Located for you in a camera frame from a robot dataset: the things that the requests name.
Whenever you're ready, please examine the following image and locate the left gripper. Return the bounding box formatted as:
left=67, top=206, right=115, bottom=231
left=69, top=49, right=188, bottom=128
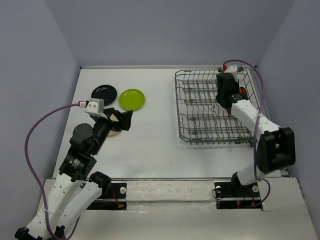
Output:
left=91, top=107, right=134, bottom=154

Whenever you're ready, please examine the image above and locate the orange plate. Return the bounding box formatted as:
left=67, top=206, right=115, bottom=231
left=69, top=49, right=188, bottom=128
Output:
left=239, top=87, right=245, bottom=94

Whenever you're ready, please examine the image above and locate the yellow patterned plate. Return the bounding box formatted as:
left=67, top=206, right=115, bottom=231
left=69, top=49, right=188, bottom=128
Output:
left=243, top=89, right=249, bottom=98

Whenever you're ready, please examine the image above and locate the green plate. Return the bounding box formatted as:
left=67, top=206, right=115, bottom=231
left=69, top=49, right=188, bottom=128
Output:
left=118, top=89, right=146, bottom=111

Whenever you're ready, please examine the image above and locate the beige plate with black mark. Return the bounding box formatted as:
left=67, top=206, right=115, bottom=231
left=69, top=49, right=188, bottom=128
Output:
left=109, top=114, right=119, bottom=122

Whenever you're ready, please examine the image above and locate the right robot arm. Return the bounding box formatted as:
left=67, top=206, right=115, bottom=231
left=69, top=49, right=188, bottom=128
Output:
left=216, top=72, right=296, bottom=196

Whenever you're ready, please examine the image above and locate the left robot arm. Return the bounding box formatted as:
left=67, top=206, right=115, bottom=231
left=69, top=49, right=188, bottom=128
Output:
left=14, top=108, right=133, bottom=240

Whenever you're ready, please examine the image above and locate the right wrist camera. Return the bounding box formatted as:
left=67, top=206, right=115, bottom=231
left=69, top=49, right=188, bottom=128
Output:
left=222, top=64, right=239, bottom=80

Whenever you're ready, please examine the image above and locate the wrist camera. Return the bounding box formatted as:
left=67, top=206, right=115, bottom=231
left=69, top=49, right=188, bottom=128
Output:
left=84, top=98, right=106, bottom=118
left=222, top=64, right=239, bottom=80

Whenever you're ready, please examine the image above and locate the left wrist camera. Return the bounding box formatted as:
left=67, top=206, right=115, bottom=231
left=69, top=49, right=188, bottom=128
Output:
left=84, top=98, right=106, bottom=118

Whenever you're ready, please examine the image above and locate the grey wire dish rack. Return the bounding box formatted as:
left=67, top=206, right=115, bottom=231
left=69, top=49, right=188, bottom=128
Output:
left=174, top=69, right=253, bottom=146

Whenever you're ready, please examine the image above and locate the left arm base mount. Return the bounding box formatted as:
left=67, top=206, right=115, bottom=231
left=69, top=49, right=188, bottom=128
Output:
left=87, top=182, right=127, bottom=211

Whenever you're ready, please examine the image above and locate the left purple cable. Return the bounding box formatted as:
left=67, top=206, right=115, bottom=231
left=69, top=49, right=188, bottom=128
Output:
left=24, top=102, right=87, bottom=240

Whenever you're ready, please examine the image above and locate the purple cable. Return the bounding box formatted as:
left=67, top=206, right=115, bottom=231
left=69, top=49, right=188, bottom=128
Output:
left=223, top=59, right=271, bottom=201
left=24, top=102, right=87, bottom=240

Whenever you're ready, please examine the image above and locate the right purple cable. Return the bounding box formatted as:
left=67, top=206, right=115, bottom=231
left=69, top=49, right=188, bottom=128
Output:
left=223, top=59, right=271, bottom=201

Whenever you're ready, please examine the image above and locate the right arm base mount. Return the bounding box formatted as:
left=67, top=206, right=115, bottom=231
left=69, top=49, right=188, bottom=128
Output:
left=211, top=181, right=263, bottom=210

